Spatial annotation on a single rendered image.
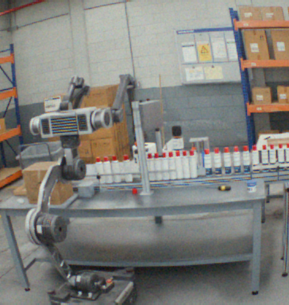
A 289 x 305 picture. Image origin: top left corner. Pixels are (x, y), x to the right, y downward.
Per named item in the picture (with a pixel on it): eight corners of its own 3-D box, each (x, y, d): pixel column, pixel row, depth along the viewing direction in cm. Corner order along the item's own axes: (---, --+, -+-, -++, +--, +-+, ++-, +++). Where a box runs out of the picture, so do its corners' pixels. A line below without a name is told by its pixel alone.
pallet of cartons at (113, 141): (136, 165, 776) (125, 82, 746) (121, 179, 698) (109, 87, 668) (70, 169, 806) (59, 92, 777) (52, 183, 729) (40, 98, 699)
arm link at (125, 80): (118, 70, 329) (131, 69, 326) (124, 82, 340) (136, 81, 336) (103, 118, 305) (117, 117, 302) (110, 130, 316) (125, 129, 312)
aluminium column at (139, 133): (151, 191, 340) (139, 99, 326) (149, 193, 336) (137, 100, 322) (144, 191, 341) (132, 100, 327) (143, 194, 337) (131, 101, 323)
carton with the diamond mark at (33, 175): (74, 194, 347) (67, 160, 341) (60, 205, 325) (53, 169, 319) (42, 194, 357) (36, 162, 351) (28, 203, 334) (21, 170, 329)
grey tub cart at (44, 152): (38, 198, 652) (27, 134, 632) (78, 194, 650) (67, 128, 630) (25, 217, 566) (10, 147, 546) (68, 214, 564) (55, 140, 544)
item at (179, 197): (261, 153, 412) (261, 152, 411) (265, 200, 287) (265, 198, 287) (53, 168, 463) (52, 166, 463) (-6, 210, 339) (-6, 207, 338)
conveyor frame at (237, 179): (252, 176, 338) (251, 171, 337) (252, 181, 328) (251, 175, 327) (52, 188, 379) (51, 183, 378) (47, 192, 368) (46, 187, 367)
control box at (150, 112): (163, 126, 335) (159, 100, 331) (145, 131, 324) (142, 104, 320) (153, 125, 342) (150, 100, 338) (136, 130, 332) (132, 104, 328)
